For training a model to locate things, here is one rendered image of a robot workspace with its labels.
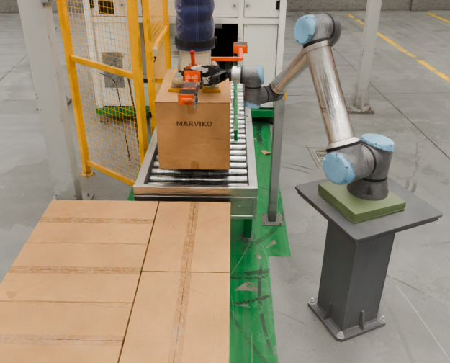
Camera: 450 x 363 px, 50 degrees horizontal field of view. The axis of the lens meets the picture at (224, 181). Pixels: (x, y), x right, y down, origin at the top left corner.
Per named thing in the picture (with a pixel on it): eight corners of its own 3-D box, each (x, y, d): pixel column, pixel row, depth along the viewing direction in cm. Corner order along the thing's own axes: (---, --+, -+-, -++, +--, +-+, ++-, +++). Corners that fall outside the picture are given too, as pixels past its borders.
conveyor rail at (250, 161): (242, 87, 483) (242, 68, 473) (247, 88, 483) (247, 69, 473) (248, 215, 281) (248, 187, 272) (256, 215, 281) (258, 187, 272)
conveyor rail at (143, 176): (176, 87, 483) (176, 68, 474) (181, 87, 483) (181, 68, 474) (136, 214, 282) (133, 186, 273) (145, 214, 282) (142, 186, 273)
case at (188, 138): (171, 127, 324) (167, 68, 305) (230, 127, 324) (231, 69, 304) (158, 169, 272) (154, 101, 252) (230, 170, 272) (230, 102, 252)
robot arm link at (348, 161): (378, 175, 210) (334, 6, 206) (351, 186, 201) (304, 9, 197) (352, 178, 223) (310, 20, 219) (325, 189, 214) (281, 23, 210)
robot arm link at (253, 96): (267, 107, 259) (268, 85, 254) (250, 111, 253) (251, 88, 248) (256, 103, 266) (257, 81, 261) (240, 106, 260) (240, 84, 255)
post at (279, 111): (266, 217, 353) (274, 84, 304) (276, 217, 353) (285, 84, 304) (267, 222, 347) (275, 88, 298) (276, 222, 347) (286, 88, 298)
